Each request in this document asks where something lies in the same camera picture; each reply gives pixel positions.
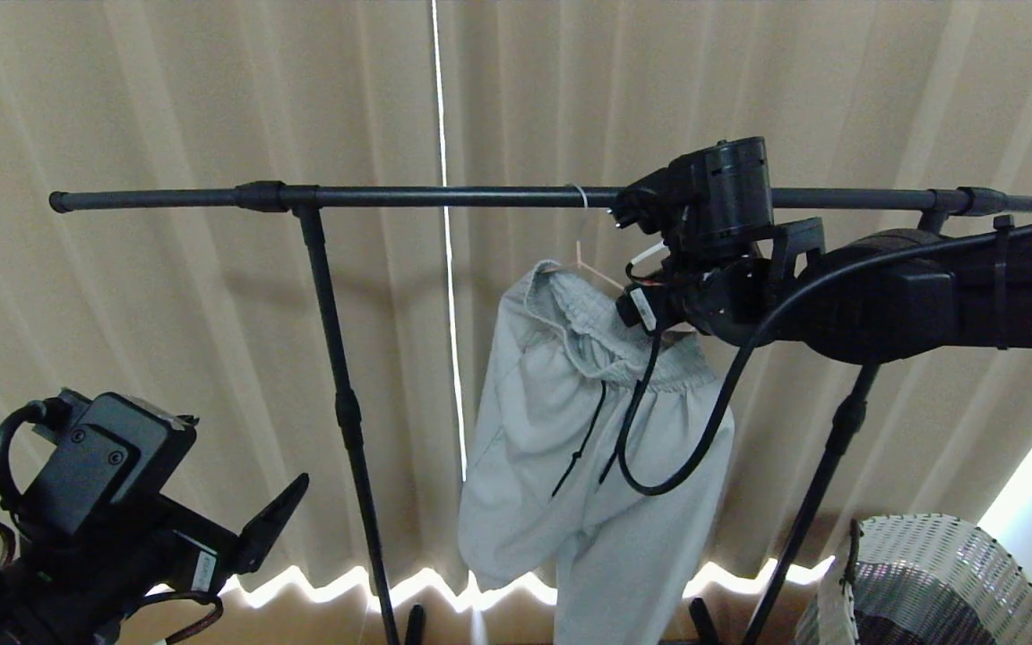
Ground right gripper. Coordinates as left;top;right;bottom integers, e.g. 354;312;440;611
616;255;804;348

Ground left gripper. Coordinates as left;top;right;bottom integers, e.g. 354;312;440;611
5;473;311;645

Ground pink clothes hanger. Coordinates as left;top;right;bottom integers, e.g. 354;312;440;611
541;184;626;292

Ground pale grey shorts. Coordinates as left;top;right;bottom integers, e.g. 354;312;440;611
458;260;736;645

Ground white laundry basket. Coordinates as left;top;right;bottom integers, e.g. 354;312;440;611
794;513;1032;645

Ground black clothes rack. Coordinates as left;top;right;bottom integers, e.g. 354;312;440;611
48;182;1032;645

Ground beige curtain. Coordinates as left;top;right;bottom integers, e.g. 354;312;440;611
0;0;1032;610

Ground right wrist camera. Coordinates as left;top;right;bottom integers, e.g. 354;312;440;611
610;166;687;236

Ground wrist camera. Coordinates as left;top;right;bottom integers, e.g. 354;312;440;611
19;390;199;538
610;166;687;236

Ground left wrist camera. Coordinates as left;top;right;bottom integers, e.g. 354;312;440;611
19;390;199;538

